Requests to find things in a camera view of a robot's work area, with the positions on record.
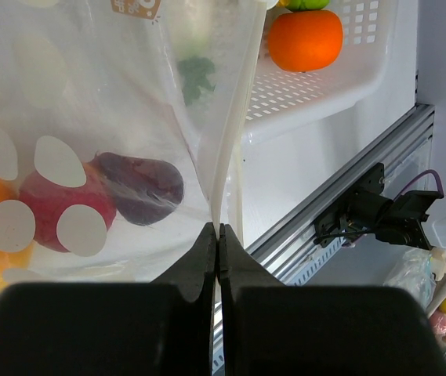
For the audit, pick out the white perforated plastic basket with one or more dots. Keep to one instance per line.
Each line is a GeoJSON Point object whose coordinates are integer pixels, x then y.
{"type": "Point", "coordinates": [251, 90]}

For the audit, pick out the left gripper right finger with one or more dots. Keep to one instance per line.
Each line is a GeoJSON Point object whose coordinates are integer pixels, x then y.
{"type": "Point", "coordinates": [270, 328]}

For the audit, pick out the dark red beet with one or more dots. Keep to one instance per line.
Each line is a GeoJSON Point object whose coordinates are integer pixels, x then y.
{"type": "Point", "coordinates": [144, 191]}

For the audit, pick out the orange tangerine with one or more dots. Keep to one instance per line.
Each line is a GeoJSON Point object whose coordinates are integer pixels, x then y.
{"type": "Point", "coordinates": [305, 41]}

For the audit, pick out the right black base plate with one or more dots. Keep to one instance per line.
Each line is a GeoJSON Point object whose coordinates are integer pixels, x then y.
{"type": "Point", "coordinates": [356, 211]}

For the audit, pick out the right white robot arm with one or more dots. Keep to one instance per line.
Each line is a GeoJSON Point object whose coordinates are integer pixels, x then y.
{"type": "Point", "coordinates": [416, 219]}

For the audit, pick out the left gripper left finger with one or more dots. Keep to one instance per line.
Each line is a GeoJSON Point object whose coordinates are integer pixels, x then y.
{"type": "Point", "coordinates": [164, 327]}

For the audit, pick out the white radish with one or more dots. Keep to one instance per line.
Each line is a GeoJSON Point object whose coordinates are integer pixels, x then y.
{"type": "Point", "coordinates": [201, 34]}

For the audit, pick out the clear polka dot zip bag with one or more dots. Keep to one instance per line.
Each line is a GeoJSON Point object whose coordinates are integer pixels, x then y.
{"type": "Point", "coordinates": [73, 84]}

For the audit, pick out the aluminium rail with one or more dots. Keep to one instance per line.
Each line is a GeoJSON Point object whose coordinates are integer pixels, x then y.
{"type": "Point", "coordinates": [288, 250]}

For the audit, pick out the bag of toy food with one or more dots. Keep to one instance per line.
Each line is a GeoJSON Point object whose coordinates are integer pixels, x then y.
{"type": "Point", "coordinates": [422, 274]}

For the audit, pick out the red strawberry fruit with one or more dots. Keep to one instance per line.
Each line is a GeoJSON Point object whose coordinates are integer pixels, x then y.
{"type": "Point", "coordinates": [48, 201]}

